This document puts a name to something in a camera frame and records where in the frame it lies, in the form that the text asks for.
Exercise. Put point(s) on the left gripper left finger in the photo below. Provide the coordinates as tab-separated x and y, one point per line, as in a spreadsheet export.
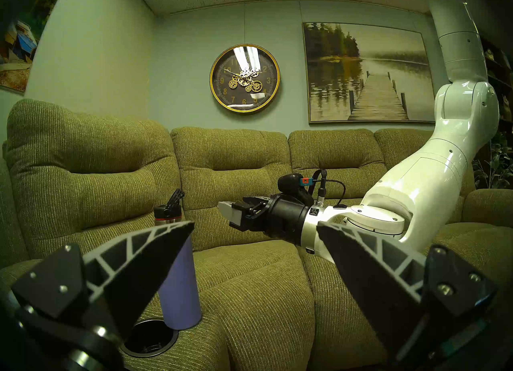
132	278

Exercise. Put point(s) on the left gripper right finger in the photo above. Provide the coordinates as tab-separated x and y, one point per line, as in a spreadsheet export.
368	286

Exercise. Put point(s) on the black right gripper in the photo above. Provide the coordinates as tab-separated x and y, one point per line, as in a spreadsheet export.
286	220

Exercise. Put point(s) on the purple bottle with black lid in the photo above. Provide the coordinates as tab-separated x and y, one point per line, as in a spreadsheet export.
182	294

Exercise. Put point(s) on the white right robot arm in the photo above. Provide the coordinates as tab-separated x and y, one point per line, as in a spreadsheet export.
433	174

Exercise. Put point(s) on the round black cup holder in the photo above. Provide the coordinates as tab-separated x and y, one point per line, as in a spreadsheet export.
150	338

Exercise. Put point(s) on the olive green fabric sofa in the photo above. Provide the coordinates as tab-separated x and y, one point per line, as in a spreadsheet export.
248	302

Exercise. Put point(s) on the green leafy plant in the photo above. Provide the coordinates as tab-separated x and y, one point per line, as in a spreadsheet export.
495	166

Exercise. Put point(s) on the dark wooden shelf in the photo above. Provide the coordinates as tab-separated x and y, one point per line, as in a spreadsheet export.
499	77

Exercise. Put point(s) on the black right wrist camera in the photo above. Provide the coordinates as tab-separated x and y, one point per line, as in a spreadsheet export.
291	186

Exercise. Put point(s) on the gold rimmed wall clock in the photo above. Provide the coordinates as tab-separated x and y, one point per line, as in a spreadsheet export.
244	78

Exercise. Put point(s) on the lake dock wall picture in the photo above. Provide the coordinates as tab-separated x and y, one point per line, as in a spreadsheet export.
368	73

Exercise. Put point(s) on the colourful boats wall picture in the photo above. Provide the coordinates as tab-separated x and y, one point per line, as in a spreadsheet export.
24	33

